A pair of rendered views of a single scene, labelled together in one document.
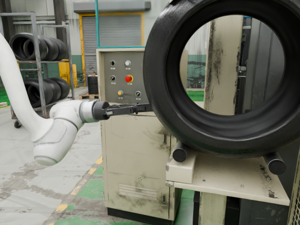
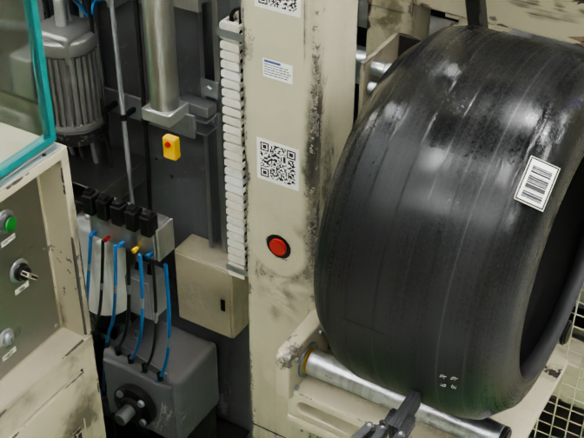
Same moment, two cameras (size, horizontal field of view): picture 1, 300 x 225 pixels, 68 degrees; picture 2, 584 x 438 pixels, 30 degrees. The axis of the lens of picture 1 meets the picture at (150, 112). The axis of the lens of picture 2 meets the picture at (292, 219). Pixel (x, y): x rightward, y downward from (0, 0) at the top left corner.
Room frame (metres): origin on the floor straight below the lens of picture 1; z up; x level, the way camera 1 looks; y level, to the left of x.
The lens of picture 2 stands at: (0.70, 1.08, 2.13)
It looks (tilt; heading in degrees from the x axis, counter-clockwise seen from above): 36 degrees down; 284
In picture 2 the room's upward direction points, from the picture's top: straight up
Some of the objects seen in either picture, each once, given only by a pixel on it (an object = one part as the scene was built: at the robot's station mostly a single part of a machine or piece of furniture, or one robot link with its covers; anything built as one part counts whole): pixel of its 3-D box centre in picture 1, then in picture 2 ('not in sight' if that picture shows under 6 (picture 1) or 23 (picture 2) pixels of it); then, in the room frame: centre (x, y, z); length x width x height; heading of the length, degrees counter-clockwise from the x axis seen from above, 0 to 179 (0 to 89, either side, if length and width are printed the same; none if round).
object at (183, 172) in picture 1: (185, 152); (396, 426); (0.83, -0.14, 0.83); 0.36 x 0.09 x 0.06; 163
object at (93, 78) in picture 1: (95, 85); not in sight; (7.36, 1.80, 0.38); 1.20 x 0.80 x 0.76; 0
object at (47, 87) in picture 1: (43, 72); not in sight; (4.36, 2.07, 0.96); 1.36 x 0.71 x 1.92; 172
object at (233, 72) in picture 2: not in sight; (243, 154); (1.13, -0.33, 1.19); 0.05 x 0.04 x 0.48; 73
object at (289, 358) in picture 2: not in sight; (342, 308); (0.96, -0.33, 0.90); 0.40 x 0.03 x 0.10; 73
